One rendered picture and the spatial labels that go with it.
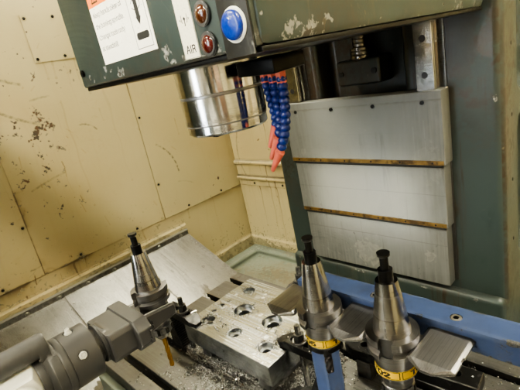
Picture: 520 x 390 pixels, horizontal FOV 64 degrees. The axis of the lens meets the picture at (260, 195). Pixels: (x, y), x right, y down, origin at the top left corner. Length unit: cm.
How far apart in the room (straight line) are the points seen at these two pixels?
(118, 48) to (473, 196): 86
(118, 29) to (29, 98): 108
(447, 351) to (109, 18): 61
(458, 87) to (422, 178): 23
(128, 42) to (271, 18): 25
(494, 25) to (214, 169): 142
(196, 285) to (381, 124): 104
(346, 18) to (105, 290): 147
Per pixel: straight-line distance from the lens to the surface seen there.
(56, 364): 70
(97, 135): 179
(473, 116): 108
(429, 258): 122
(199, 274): 183
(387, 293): 50
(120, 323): 73
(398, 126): 110
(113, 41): 69
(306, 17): 51
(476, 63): 106
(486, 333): 54
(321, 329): 59
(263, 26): 46
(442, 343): 54
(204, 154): 205
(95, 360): 71
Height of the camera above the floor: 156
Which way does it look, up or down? 18 degrees down
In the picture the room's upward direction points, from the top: 12 degrees counter-clockwise
